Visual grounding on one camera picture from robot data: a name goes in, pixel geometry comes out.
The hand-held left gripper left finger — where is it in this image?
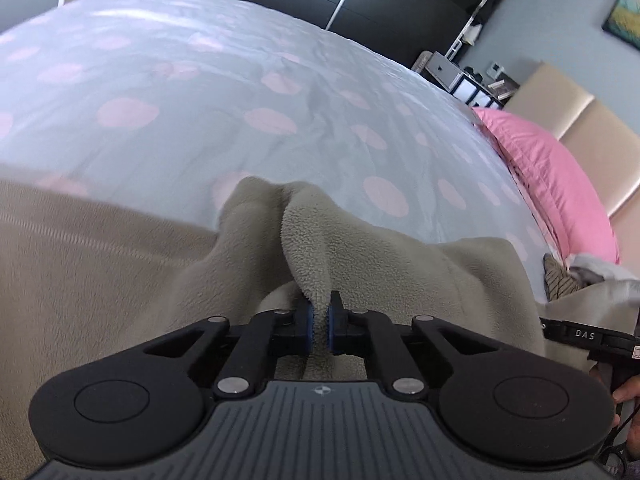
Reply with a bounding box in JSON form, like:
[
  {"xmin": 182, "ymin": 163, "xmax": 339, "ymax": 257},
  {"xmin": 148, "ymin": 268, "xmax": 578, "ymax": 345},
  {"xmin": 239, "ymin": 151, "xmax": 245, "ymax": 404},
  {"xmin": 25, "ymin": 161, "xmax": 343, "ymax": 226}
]
[{"xmin": 142, "ymin": 302, "xmax": 316, "ymax": 401}]

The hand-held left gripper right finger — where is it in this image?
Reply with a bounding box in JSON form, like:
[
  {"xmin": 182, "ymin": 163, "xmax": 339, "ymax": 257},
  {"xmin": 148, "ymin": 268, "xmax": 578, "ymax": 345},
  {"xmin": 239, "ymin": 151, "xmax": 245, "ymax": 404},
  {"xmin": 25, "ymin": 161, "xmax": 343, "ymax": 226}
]
[{"xmin": 327, "ymin": 290, "xmax": 498, "ymax": 401}]

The beige fleece jacket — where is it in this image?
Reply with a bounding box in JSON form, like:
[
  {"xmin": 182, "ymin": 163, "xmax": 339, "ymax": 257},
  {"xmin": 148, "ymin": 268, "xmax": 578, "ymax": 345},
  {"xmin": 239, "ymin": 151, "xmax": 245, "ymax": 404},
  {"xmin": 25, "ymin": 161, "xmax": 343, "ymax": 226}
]
[{"xmin": 0, "ymin": 162, "xmax": 601, "ymax": 461}]

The person's right hand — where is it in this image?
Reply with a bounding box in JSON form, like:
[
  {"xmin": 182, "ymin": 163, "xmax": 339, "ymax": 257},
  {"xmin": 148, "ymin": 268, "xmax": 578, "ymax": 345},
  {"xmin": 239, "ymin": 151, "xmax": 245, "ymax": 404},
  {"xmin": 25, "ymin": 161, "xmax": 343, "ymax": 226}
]
[{"xmin": 612, "ymin": 375, "xmax": 640, "ymax": 413}]

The pink pillow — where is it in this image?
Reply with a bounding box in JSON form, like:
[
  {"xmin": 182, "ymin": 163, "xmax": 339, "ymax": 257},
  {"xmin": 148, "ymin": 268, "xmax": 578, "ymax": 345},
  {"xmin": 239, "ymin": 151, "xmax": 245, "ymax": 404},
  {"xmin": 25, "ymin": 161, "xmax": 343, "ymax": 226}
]
[{"xmin": 472, "ymin": 106, "xmax": 621, "ymax": 266}]

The beige padded headboard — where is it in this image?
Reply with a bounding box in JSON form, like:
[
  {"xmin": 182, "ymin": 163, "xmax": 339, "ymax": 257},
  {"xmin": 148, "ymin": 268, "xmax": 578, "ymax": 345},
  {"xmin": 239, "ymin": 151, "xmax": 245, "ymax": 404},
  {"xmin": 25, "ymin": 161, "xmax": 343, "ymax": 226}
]
[{"xmin": 505, "ymin": 60, "xmax": 640, "ymax": 281}]

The grey pink-dotted bedspread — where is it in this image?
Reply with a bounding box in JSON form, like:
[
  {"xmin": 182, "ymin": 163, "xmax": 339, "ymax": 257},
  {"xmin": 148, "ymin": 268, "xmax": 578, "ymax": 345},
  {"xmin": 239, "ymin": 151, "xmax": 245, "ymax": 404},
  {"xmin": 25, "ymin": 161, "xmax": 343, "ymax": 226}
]
[{"xmin": 0, "ymin": 0, "xmax": 556, "ymax": 301}]

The white nightstand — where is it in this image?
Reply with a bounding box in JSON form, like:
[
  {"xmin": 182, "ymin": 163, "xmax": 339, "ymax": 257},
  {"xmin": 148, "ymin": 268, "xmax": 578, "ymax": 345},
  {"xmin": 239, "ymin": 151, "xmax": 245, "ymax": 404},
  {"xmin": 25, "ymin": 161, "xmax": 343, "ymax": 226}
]
[{"xmin": 412, "ymin": 50, "xmax": 506, "ymax": 111}]

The small photo frame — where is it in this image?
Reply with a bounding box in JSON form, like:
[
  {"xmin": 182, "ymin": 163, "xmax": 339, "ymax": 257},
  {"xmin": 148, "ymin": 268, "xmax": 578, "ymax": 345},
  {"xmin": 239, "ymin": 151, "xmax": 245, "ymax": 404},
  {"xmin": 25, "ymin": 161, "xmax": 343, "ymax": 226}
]
[{"xmin": 492, "ymin": 77, "xmax": 519, "ymax": 102}]

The framed wall painting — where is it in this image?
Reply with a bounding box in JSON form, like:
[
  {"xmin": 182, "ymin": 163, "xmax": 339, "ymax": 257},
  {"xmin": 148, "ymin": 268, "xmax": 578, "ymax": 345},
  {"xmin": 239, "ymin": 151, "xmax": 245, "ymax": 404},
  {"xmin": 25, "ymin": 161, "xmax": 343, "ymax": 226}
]
[{"xmin": 601, "ymin": 0, "xmax": 640, "ymax": 51}]

